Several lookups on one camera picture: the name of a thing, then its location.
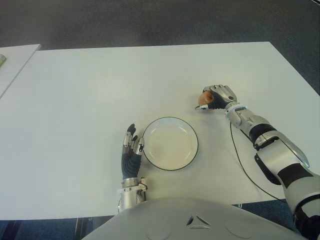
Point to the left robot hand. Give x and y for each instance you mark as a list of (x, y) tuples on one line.
[(130, 162)]

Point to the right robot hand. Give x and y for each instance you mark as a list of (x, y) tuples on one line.
[(223, 96)]

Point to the red yellow apple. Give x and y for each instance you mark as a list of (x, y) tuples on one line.
[(203, 98)]

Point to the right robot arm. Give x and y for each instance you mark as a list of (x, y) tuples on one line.
[(280, 160)]

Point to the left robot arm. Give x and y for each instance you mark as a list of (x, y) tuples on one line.
[(128, 197)]

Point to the white plate black rim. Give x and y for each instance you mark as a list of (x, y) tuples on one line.
[(170, 145)]

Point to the grey robot torso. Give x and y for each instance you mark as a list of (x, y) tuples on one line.
[(175, 220)]

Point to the white side table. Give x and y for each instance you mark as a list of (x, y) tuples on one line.
[(17, 65)]

